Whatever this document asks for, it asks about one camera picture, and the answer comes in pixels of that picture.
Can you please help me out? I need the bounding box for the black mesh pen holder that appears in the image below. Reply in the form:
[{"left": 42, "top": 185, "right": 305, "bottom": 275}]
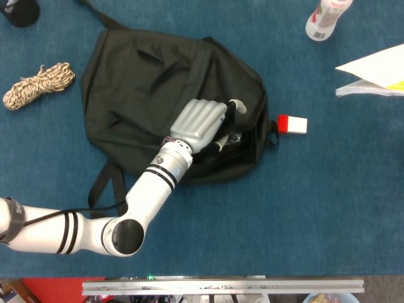
[{"left": 0, "top": 0, "right": 41, "bottom": 28}]

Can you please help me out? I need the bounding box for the clear plastic drink bottle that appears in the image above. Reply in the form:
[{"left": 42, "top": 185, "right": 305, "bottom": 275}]
[{"left": 305, "top": 0, "right": 354, "bottom": 42}]

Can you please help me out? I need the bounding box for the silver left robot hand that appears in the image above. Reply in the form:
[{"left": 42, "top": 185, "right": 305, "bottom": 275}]
[{"left": 169, "top": 98, "right": 247, "bottom": 154}]

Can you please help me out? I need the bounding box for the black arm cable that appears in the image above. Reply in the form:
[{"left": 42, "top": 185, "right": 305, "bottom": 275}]
[{"left": 23, "top": 201, "right": 129, "bottom": 227}]

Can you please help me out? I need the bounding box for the beige braided rope bundle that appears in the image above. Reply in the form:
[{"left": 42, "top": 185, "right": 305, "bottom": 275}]
[{"left": 2, "top": 62, "right": 76, "bottom": 110}]

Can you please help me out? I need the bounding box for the yellow and white book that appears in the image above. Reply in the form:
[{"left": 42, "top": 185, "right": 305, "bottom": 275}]
[{"left": 335, "top": 43, "right": 404, "bottom": 98}]

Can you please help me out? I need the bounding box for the black fabric backpack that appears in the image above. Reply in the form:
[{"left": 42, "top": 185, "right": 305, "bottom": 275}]
[{"left": 78, "top": 0, "right": 280, "bottom": 219}]

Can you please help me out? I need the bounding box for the red panel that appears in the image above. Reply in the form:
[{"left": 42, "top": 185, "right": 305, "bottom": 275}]
[{"left": 21, "top": 276, "right": 107, "bottom": 303}]

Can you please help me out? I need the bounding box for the red and white block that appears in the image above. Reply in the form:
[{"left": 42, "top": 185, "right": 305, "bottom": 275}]
[{"left": 276, "top": 114, "right": 309, "bottom": 135}]

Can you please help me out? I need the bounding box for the aluminium profile rail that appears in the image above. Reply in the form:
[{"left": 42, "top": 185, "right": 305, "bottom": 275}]
[{"left": 81, "top": 278, "right": 365, "bottom": 297}]

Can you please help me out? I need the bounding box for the blue felt table cover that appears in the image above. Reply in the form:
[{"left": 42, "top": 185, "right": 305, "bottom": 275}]
[{"left": 0, "top": 0, "right": 404, "bottom": 278}]

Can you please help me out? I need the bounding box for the grey velcro arm strap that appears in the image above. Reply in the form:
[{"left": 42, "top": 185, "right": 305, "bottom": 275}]
[{"left": 0, "top": 197, "right": 26, "bottom": 244}]

